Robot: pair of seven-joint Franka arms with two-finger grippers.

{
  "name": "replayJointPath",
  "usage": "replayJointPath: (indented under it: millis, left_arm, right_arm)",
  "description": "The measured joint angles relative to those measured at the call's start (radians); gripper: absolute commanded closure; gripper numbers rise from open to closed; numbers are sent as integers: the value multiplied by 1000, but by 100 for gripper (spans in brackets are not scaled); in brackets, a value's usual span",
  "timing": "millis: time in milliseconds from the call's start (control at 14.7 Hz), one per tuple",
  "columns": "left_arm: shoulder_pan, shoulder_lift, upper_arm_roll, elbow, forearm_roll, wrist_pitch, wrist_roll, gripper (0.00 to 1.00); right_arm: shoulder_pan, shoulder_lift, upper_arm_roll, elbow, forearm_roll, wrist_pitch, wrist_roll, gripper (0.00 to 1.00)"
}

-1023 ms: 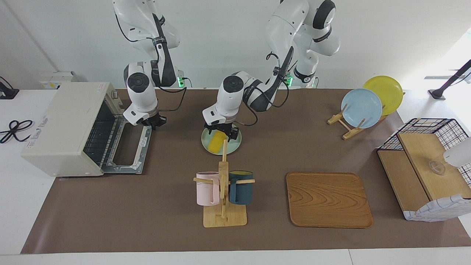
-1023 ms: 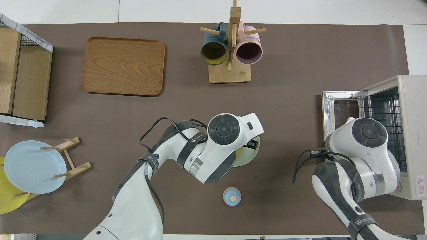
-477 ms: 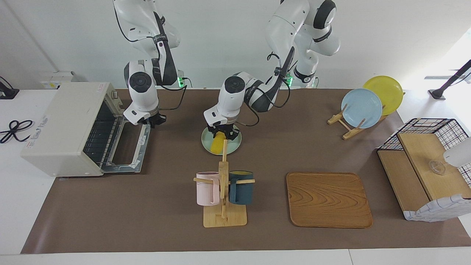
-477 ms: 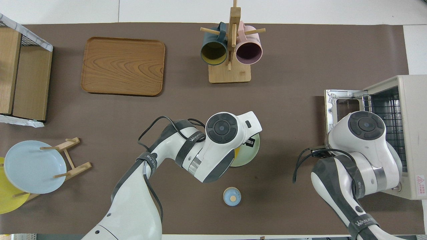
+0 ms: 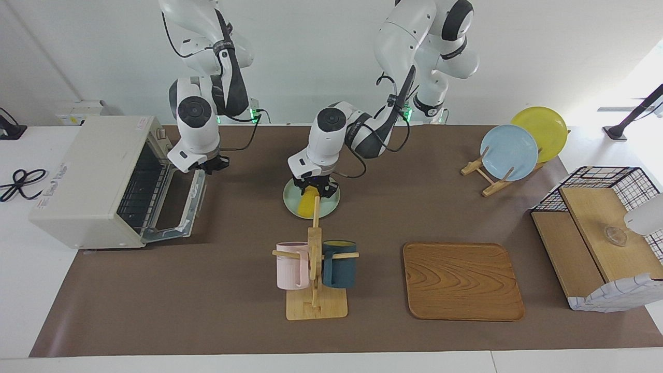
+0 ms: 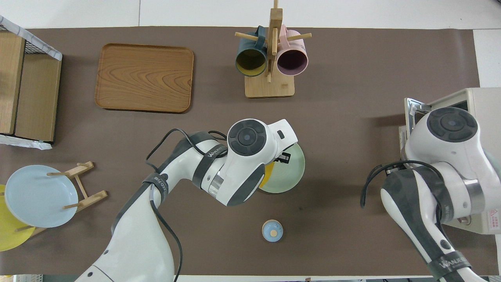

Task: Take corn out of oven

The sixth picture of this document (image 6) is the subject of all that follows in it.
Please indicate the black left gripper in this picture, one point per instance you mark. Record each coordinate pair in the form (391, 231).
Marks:
(284, 158)

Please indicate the light green plate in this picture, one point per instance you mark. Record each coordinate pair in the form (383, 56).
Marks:
(287, 174)

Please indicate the yellow corn cob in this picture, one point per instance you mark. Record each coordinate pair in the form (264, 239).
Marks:
(269, 174)

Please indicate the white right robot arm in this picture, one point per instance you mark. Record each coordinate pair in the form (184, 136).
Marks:
(446, 156)

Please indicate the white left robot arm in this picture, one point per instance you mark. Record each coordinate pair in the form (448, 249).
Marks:
(242, 156)

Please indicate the cream toaster oven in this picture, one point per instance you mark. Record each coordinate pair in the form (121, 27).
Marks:
(485, 102)

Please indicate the wooden mug rack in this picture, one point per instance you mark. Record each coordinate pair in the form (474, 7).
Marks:
(270, 88)

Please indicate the blue call bell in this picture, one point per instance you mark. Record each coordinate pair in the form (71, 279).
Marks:
(272, 230)

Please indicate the pink mug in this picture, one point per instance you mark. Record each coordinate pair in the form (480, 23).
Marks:
(292, 60)

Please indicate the dark teal mug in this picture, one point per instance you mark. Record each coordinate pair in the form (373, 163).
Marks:
(250, 60)

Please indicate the brown table mat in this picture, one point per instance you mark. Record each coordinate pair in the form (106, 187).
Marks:
(352, 78)

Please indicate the brown wooden tray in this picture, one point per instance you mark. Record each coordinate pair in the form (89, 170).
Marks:
(145, 78)

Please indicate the wooden plate rack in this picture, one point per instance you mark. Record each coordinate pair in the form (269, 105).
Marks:
(92, 197)

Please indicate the light blue plate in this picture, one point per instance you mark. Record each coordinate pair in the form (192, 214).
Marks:
(39, 196)

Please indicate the wooden step shelf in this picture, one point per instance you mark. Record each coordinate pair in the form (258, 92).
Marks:
(37, 98)

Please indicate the white checked cloth liner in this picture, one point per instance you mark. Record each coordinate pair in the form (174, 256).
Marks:
(23, 141)

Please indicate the yellow plate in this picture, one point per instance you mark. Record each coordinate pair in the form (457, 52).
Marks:
(9, 237)

